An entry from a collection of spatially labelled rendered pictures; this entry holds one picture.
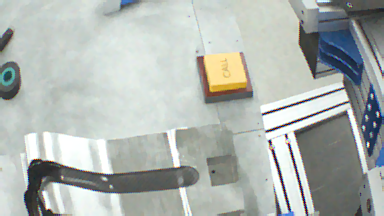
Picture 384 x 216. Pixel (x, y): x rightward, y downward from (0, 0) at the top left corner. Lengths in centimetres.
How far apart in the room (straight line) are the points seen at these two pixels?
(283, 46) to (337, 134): 47
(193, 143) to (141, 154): 8
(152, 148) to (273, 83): 114
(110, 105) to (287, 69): 107
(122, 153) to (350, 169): 92
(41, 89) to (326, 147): 90
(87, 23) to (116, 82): 16
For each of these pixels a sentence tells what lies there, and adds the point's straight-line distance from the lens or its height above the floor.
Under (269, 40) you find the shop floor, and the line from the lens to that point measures 286.
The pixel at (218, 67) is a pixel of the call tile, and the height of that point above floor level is 84.
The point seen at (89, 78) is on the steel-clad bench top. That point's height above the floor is 80.
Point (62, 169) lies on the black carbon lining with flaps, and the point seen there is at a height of 92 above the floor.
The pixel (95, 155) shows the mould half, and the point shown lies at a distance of 167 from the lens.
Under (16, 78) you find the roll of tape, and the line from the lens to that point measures 184.
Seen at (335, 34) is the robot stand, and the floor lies 90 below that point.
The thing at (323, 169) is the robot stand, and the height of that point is 21.
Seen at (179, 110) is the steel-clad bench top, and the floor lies 80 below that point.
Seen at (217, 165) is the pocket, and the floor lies 86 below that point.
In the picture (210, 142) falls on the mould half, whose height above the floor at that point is 89.
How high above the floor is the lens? 236
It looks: 60 degrees down
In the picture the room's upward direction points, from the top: 2 degrees clockwise
